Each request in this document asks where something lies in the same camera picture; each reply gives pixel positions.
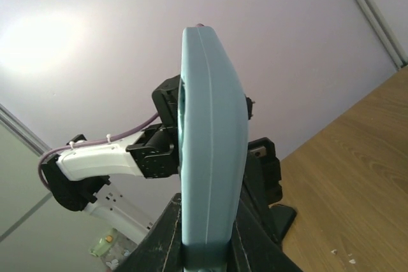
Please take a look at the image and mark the phone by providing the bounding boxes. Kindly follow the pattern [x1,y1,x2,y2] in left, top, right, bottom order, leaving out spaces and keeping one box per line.
[178,26,249,271]

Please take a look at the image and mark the left aluminium frame post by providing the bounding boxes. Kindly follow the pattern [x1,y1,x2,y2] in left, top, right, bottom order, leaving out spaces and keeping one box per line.
[1,105,50,156]

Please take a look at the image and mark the aluminium frame post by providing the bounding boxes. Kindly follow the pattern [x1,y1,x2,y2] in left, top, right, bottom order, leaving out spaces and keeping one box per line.
[1,105,50,156]
[355,0,407,71]

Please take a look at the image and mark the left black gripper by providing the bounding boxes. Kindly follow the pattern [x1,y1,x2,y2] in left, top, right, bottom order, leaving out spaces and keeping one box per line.
[244,137,297,243]

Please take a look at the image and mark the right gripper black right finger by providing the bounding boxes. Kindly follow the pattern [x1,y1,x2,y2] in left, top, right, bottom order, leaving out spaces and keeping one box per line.
[226,183,301,271]

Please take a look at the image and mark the white debris pile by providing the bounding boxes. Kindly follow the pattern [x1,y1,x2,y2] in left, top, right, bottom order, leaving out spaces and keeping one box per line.
[330,248,356,264]

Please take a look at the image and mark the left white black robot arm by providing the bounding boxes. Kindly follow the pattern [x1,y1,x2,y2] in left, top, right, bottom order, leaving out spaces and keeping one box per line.
[38,76,297,244]

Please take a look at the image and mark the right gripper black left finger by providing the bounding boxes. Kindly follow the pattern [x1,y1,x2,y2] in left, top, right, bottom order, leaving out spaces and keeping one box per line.
[117,193,183,272]

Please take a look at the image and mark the right aluminium frame post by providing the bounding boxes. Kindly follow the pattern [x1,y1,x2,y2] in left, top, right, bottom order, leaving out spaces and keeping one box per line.
[355,0,407,71]

